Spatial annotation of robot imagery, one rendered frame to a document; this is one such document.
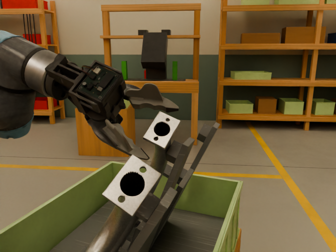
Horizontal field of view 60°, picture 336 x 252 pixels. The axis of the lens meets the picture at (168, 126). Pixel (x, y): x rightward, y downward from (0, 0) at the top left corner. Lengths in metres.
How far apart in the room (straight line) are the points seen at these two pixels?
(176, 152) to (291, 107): 4.91
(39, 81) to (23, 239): 0.35
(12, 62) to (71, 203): 0.40
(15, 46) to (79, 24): 5.48
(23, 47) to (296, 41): 4.96
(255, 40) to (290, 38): 0.56
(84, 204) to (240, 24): 5.08
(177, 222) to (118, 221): 0.42
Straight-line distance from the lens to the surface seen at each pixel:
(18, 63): 0.56
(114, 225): 0.43
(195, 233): 0.80
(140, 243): 0.39
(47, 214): 0.76
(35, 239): 0.75
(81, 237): 0.81
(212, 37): 5.61
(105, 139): 0.49
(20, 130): 0.64
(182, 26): 5.62
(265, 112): 5.30
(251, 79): 5.14
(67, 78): 0.48
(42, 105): 5.85
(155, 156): 0.55
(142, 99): 0.51
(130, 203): 0.32
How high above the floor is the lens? 1.30
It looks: 14 degrees down
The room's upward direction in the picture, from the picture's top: straight up
